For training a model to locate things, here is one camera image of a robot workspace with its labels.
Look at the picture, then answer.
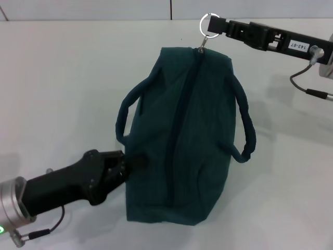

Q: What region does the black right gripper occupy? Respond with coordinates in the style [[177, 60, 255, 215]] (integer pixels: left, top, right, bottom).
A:
[[208, 15, 333, 65]]

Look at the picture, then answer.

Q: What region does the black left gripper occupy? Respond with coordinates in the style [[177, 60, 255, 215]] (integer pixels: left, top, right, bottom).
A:
[[22, 149, 150, 217]]

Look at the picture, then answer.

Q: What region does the silver zipper pull ring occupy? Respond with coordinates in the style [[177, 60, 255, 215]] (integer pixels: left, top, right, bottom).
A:
[[199, 12, 221, 39]]

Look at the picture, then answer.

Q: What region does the dark teal lunch bag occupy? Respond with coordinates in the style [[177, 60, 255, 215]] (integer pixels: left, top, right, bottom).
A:
[[115, 46, 257, 227]]

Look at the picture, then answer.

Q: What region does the left arm grey cable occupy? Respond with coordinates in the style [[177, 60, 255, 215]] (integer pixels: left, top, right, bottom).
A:
[[10, 205, 66, 246]]

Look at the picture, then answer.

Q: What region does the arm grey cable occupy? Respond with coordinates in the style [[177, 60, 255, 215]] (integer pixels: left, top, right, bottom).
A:
[[290, 45, 333, 102], [10, 205, 66, 246]]

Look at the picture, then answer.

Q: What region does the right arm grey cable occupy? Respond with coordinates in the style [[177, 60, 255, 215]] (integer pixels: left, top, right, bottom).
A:
[[290, 45, 333, 102]]

